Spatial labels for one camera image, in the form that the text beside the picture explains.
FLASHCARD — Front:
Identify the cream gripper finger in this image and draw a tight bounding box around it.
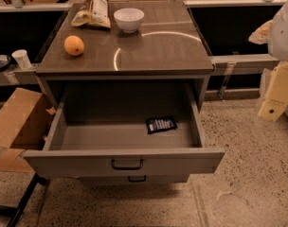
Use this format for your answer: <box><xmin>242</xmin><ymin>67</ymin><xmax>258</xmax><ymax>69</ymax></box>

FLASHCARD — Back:
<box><xmin>248</xmin><ymin>20</ymin><xmax>272</xmax><ymax>44</ymax></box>
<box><xmin>257</xmin><ymin>61</ymin><xmax>288</xmax><ymax>122</ymax></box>

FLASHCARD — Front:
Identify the dark blue rxbar wrapper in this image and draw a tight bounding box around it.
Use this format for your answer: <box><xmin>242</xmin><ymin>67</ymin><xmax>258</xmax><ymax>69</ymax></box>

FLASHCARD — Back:
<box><xmin>146</xmin><ymin>116</ymin><xmax>177</xmax><ymax>134</ymax></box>

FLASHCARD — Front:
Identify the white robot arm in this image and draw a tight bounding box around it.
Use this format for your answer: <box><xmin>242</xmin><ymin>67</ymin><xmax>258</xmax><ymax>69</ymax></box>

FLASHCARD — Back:
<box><xmin>249</xmin><ymin>1</ymin><xmax>288</xmax><ymax>122</ymax></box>

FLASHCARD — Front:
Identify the grey drawer cabinet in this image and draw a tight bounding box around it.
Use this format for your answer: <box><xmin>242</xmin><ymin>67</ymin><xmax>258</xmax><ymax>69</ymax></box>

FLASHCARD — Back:
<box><xmin>36</xmin><ymin>0</ymin><xmax>214</xmax><ymax>106</ymax></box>

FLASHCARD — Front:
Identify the open grey top drawer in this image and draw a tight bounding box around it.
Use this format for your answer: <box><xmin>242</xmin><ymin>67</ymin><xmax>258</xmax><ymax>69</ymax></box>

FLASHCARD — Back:
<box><xmin>24</xmin><ymin>80</ymin><xmax>225</xmax><ymax>178</ymax></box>

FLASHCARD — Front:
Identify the lower grey drawer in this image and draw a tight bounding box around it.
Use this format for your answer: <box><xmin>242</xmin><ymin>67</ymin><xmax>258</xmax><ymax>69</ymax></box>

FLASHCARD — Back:
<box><xmin>80</xmin><ymin>175</ymin><xmax>189</xmax><ymax>186</ymax></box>

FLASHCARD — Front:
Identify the white ceramic bowl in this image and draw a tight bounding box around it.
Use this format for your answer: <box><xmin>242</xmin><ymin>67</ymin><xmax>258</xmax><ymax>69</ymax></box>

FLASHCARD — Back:
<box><xmin>114</xmin><ymin>8</ymin><xmax>144</xmax><ymax>33</ymax></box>

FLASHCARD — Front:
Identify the tan chip bag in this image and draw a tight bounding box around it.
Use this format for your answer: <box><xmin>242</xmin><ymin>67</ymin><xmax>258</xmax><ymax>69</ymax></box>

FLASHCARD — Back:
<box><xmin>71</xmin><ymin>0</ymin><xmax>111</xmax><ymax>28</ymax></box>

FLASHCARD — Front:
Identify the orange fruit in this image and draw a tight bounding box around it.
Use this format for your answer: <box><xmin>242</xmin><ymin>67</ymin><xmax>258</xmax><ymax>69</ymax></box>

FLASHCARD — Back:
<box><xmin>64</xmin><ymin>36</ymin><xmax>84</xmax><ymax>56</ymax></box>

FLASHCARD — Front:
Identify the white paper cup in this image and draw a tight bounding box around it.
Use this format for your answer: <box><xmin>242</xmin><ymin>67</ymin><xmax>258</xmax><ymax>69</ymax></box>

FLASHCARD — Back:
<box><xmin>11</xmin><ymin>49</ymin><xmax>31</xmax><ymax>69</ymax></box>

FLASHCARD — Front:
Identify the brown cardboard box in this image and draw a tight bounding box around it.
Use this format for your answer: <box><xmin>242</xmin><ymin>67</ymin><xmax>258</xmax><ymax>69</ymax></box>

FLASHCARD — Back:
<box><xmin>0</xmin><ymin>88</ymin><xmax>55</xmax><ymax>173</ymax></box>

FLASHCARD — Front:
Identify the dark round plate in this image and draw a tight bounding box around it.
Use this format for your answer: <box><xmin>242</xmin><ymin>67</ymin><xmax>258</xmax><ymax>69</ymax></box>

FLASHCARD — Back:
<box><xmin>0</xmin><ymin>55</ymin><xmax>10</xmax><ymax>72</ymax></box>

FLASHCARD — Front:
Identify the black metal stand leg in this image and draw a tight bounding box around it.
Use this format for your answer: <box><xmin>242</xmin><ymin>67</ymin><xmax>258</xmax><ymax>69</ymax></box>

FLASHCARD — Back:
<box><xmin>0</xmin><ymin>173</ymin><xmax>48</xmax><ymax>227</ymax></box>

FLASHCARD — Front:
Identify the grey metal shelf rail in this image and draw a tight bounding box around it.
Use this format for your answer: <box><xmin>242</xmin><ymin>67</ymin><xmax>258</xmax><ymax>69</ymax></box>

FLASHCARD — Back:
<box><xmin>210</xmin><ymin>54</ymin><xmax>279</xmax><ymax>100</ymax></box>

